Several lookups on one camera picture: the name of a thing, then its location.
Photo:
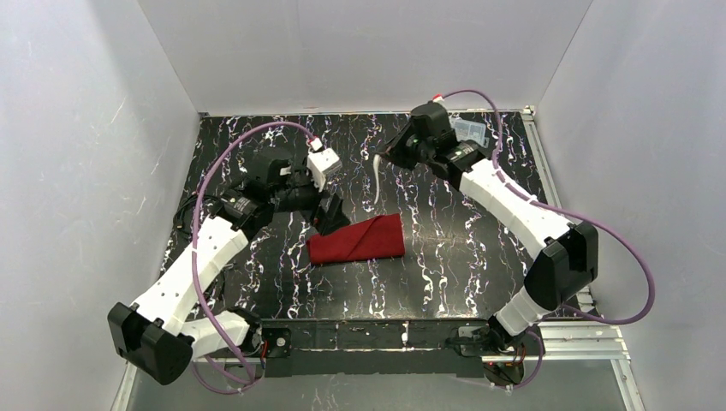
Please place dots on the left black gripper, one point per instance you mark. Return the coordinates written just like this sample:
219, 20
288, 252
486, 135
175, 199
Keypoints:
320, 205

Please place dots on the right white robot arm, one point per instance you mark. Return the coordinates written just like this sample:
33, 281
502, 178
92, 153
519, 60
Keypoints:
565, 254

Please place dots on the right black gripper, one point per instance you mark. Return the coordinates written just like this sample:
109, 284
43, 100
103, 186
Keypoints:
394, 153

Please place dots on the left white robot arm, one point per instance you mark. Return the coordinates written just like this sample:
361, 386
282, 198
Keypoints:
153, 332

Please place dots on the clear plastic compartment box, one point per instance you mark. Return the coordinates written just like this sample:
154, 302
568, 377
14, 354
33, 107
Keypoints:
469, 130

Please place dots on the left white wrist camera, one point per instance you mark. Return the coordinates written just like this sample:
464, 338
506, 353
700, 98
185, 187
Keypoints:
323, 164

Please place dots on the white plastic spoon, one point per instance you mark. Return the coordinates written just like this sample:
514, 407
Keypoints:
377, 178

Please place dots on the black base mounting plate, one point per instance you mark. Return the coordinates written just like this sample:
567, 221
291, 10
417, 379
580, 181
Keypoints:
458, 347

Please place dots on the red cloth napkin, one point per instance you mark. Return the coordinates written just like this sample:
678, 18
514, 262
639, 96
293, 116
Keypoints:
379, 237

